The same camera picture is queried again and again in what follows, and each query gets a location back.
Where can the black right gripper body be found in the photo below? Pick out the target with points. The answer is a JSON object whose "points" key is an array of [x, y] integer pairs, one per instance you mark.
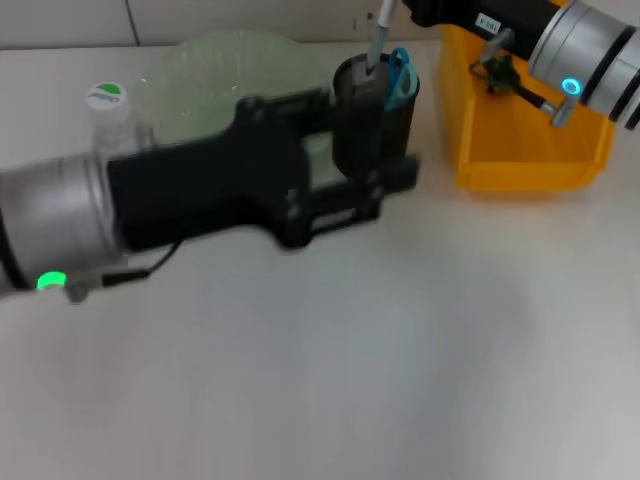
{"points": [[490, 20]]}

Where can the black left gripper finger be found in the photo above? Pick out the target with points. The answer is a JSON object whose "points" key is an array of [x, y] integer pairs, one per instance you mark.
{"points": [[380, 192], [360, 107]]}

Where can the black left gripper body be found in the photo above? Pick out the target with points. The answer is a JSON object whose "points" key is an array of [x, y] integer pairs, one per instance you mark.
{"points": [[210, 195]]}

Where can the blue scissors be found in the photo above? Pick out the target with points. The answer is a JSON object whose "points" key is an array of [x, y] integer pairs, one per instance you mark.
{"points": [[402, 80]]}

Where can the green plastic wrapper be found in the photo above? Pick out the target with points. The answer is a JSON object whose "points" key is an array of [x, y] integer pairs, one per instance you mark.
{"points": [[502, 75]]}

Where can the white silver ballpoint pen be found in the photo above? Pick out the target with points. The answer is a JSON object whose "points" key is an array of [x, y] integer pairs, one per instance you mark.
{"points": [[377, 37]]}

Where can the clear green-label water bottle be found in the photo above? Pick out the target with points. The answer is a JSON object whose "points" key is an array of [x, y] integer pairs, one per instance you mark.
{"points": [[110, 125]]}

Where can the black mesh pen holder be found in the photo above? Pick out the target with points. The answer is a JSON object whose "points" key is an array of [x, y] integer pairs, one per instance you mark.
{"points": [[395, 125]]}

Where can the green glass fruit plate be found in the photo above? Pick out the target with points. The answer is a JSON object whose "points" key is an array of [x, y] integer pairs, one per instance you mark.
{"points": [[210, 90]]}

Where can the yellow plastic bin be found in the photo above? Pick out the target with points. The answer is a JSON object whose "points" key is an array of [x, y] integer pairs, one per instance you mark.
{"points": [[530, 170]]}

